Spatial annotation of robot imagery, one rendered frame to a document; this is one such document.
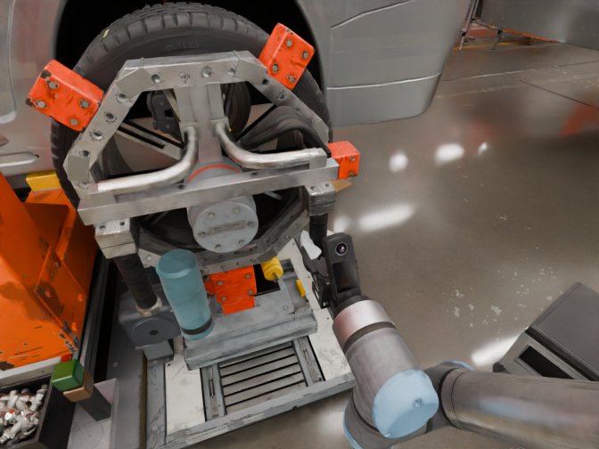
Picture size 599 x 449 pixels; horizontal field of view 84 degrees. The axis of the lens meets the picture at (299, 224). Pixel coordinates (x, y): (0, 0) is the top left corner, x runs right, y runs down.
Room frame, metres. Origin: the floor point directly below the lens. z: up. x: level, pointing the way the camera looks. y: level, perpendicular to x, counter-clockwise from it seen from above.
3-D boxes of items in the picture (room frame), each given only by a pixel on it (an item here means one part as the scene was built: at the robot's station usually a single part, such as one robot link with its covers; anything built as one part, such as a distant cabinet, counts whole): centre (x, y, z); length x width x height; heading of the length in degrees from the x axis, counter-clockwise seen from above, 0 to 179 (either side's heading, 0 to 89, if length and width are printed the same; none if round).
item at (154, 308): (0.39, 0.29, 0.83); 0.04 x 0.04 x 0.16
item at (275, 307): (0.83, 0.25, 0.32); 0.40 x 0.30 x 0.28; 108
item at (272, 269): (0.80, 0.12, 0.51); 0.29 x 0.06 x 0.06; 18
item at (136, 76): (0.66, 0.20, 0.85); 0.54 x 0.07 x 0.54; 108
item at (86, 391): (0.31, 0.45, 0.59); 0.04 x 0.04 x 0.04; 18
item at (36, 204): (0.79, 0.75, 0.69); 0.52 x 0.17 x 0.35; 18
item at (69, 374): (0.31, 0.45, 0.64); 0.04 x 0.04 x 0.04; 18
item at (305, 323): (0.84, 0.22, 0.13); 0.50 x 0.36 x 0.10; 108
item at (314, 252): (0.48, -0.02, 0.81); 0.09 x 0.03 x 0.06; 26
